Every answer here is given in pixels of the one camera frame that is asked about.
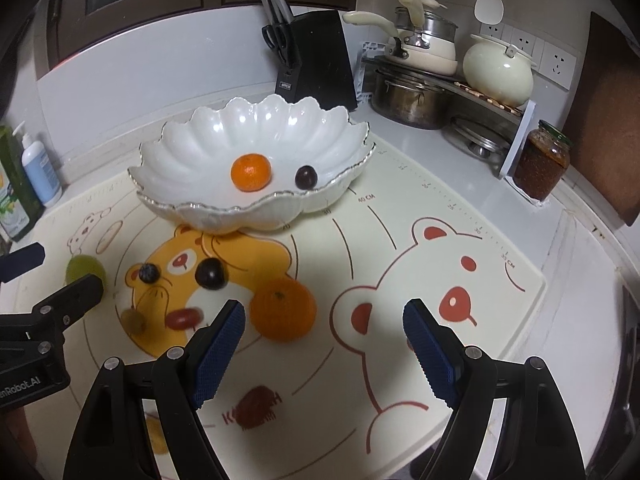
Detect steel stock pot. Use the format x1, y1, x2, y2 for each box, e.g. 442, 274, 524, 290
371, 67, 453, 131

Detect white pump bottle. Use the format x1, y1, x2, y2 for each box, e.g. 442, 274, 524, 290
12, 121, 63, 207

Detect chili sauce jar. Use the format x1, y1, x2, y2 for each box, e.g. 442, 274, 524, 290
513, 120, 572, 201

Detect bear print baking mat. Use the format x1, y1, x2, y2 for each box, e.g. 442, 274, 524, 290
30, 140, 548, 480

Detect steel steamer pot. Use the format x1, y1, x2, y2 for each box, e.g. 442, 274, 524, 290
395, 6, 458, 43

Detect green dish soap bottle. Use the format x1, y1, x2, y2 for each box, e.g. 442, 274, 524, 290
0, 125, 46, 243

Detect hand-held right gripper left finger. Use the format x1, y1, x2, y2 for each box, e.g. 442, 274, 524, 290
62, 299, 247, 480

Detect wooden bead trivet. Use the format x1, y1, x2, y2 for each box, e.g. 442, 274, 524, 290
455, 82, 521, 113

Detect cream round lidded pot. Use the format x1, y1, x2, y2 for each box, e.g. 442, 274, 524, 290
462, 34, 538, 108

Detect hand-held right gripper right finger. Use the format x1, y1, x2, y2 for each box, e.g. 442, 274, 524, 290
402, 298, 586, 480

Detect steel pot lid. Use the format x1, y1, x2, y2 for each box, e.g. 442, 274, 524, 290
450, 116, 513, 161

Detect white scalloped bowl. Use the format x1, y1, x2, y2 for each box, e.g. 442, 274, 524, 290
127, 94, 377, 235

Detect black kitchen scissors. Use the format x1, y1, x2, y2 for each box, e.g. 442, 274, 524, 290
261, 22, 296, 68

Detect orange mandarin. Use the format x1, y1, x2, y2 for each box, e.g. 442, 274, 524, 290
230, 153, 273, 193
250, 278, 318, 343

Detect steel pot rack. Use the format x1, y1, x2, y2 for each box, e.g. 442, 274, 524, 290
361, 40, 537, 181

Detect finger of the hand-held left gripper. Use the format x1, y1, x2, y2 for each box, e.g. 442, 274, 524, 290
0, 274, 106, 358
0, 242, 47, 283

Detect cream ladle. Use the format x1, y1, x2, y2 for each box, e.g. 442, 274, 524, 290
396, 0, 448, 28

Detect cream saucepan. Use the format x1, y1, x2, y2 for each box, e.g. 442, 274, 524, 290
342, 10, 458, 76

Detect red jujube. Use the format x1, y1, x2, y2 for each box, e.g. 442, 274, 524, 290
241, 385, 280, 430
166, 308, 204, 330

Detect brown cutting board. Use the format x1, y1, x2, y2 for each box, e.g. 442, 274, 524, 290
562, 10, 640, 228

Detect green round fruit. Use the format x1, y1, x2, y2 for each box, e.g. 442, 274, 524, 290
66, 255, 107, 286

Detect black knife block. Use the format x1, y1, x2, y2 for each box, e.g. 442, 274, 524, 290
274, 10, 360, 112

